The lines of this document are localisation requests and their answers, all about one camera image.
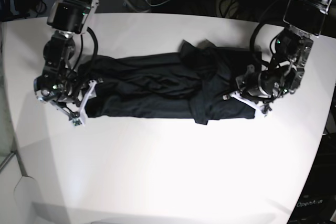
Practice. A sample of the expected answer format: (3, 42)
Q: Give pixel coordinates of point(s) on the dark long-sleeve shirt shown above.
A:
(188, 84)

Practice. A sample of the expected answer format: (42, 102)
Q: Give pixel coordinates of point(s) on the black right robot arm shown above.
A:
(59, 83)

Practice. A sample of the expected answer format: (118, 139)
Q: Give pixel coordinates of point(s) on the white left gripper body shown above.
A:
(249, 91)

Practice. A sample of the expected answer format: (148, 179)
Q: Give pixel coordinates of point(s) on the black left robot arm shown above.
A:
(284, 72)

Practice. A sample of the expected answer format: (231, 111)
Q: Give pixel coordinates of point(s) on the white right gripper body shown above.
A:
(62, 97)

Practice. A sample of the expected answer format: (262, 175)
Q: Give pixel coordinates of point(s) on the black OpenArm base box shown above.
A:
(316, 203)

